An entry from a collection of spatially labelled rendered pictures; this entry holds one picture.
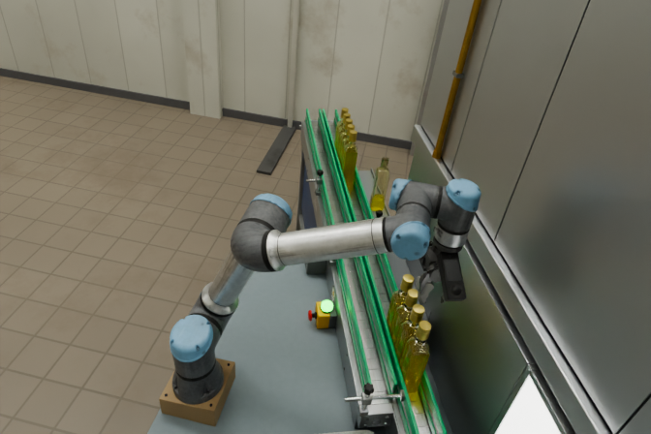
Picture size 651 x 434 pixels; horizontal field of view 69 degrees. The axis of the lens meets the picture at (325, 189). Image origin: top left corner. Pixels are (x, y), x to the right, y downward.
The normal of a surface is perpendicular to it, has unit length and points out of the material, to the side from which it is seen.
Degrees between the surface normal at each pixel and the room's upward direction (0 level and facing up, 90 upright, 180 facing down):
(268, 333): 0
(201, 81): 90
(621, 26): 90
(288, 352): 0
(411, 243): 89
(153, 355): 0
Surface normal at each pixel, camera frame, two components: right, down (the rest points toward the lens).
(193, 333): 0.02, -0.76
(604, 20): -0.99, 0.00
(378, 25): -0.20, 0.55
